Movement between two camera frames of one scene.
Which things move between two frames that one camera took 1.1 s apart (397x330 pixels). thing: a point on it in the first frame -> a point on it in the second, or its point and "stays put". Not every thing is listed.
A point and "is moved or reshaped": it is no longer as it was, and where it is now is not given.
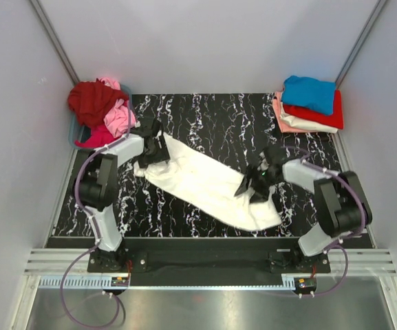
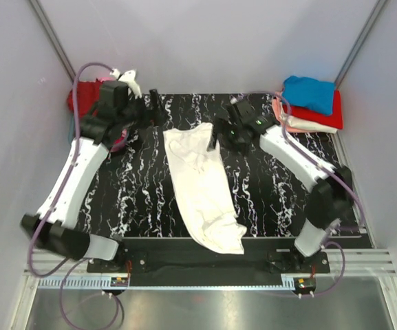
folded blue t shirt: x=318 y=95 stays put
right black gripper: x=253 y=183 -> x=219 y=131
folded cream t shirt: x=301 y=124 stays put
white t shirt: x=210 y=185 is moved or reshaped
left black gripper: x=155 y=155 -> x=146 y=112
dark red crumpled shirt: x=89 y=100 stays put
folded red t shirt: x=335 y=120 stays put
